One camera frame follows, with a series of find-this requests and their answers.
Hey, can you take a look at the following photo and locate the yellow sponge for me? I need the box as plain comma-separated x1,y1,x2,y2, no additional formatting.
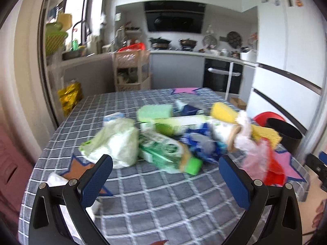
210,102,238,124

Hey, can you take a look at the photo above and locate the white refrigerator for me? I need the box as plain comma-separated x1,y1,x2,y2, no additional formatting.
246,0,327,136

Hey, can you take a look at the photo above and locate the black built-in oven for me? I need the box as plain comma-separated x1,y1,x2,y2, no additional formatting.
203,59,243,95

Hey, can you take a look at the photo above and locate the brown pot on stove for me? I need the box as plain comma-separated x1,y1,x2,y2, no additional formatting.
179,38,197,51

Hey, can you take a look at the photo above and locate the green sponge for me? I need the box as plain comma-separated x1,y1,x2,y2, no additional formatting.
137,104,173,122

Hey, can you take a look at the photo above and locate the cardboard box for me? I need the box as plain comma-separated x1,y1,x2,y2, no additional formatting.
230,97,247,110

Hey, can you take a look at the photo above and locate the black trash bin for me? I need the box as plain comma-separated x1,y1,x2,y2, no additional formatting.
265,118,303,155

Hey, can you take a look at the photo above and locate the grey checked tablecloth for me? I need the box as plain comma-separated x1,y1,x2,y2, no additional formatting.
18,87,307,245

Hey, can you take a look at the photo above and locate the gold foil bag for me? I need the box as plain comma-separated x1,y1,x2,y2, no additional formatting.
58,80,83,117

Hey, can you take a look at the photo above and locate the white tissue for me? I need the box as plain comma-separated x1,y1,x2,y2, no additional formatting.
232,110,256,153

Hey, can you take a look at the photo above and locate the black wok on stove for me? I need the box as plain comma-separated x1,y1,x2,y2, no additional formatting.
149,37,171,50

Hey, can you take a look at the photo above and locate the red basket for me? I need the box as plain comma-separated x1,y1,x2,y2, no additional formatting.
118,43,146,52

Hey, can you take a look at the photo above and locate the green colander basket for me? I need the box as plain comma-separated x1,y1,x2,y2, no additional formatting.
45,22,68,56

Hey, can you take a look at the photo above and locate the blue plastic bag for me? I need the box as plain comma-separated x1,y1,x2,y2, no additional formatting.
180,123,227,163

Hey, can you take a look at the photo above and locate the black range hood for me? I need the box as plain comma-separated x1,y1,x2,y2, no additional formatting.
143,0,206,34

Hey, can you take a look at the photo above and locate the beige storage trolley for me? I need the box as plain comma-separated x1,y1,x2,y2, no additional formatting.
113,50,151,92

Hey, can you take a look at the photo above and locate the yellow mesh scrubber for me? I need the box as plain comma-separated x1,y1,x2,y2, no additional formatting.
251,125,282,149

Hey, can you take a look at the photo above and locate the pink red plastic bag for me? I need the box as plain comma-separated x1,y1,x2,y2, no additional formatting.
241,138,287,186

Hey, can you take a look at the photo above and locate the white green plastic bag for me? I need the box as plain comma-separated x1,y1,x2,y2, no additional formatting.
79,118,139,169

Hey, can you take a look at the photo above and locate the small white blue box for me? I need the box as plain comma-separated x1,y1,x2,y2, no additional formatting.
103,112,125,126

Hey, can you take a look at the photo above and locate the light green wipes pack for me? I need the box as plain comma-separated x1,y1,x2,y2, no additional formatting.
140,115,209,137

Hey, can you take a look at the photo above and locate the white stick mop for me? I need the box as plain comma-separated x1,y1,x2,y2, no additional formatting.
208,62,241,101

